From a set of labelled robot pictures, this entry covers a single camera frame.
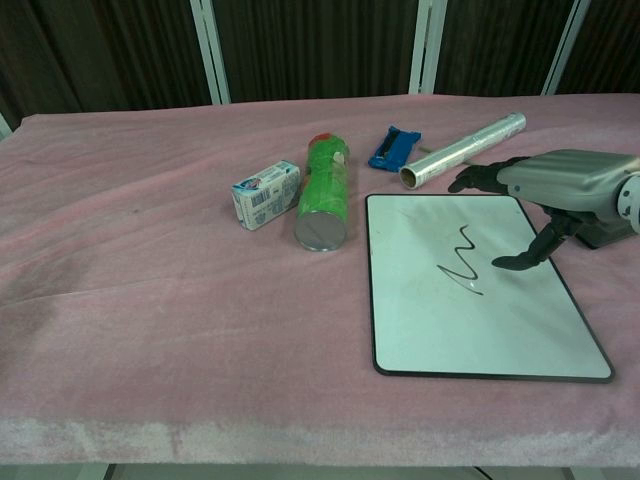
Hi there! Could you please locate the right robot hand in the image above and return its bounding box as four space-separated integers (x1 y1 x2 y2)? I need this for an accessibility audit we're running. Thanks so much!
447 149 640 272

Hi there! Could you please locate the white board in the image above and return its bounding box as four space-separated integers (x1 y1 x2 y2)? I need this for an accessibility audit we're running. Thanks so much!
365 193 616 385

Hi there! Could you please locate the silver foil roll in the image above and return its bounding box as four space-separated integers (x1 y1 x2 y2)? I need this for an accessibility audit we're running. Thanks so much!
398 112 528 190

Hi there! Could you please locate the blue snack packet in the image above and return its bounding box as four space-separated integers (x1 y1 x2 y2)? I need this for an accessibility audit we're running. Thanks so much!
367 125 422 173

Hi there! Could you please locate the green chips can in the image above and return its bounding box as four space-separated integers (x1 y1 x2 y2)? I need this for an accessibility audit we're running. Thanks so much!
293 132 351 254

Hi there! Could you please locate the small blue white carton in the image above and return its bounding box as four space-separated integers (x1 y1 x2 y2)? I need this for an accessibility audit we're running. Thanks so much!
230 159 302 232

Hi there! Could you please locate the pink velvet table cloth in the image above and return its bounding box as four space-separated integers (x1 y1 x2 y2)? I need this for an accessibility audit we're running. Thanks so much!
0 92 640 469

